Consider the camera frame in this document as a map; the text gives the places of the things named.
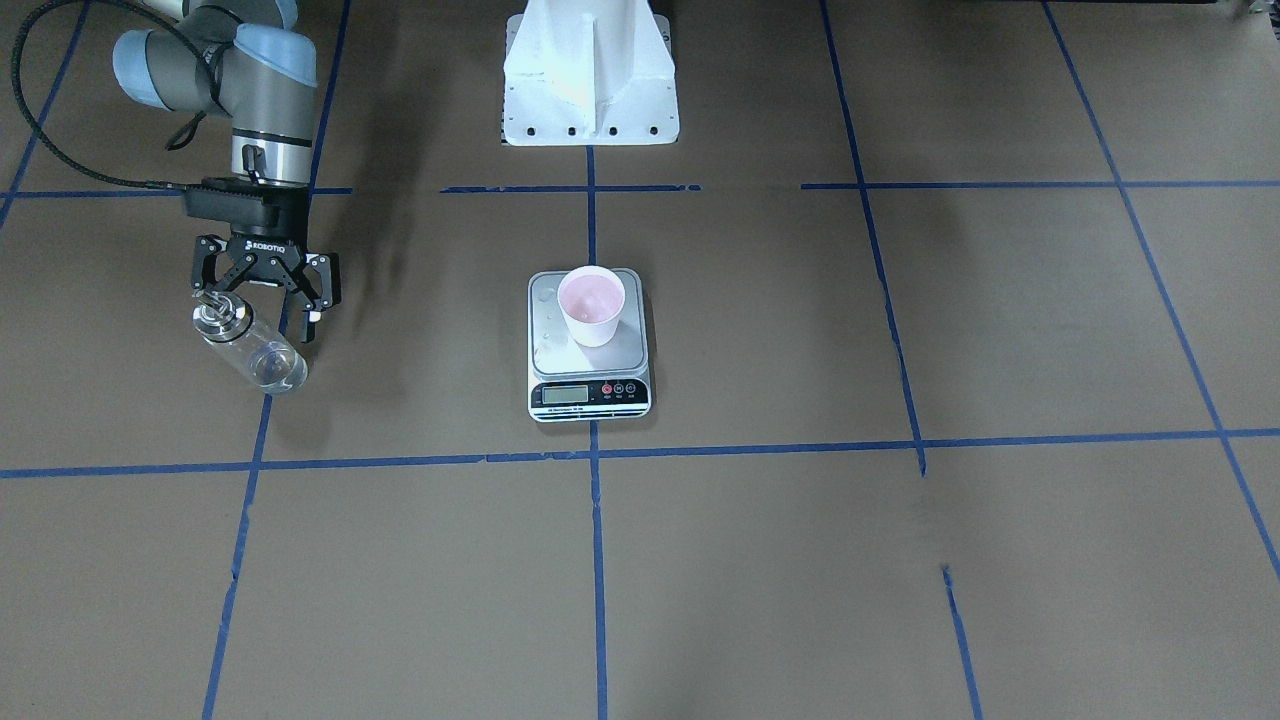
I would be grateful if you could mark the pink plastic cup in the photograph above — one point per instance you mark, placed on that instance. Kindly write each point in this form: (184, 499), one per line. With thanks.
(591, 300)

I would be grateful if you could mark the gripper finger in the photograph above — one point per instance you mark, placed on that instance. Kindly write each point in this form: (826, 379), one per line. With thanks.
(204, 271)
(319, 283)

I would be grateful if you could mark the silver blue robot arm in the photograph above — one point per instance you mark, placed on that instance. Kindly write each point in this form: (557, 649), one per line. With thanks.
(242, 61)

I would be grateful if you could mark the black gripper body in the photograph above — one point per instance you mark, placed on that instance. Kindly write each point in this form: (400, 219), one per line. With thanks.
(262, 246)

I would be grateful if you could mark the silver digital kitchen scale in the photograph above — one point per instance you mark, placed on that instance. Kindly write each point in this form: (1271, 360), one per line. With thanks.
(571, 382)

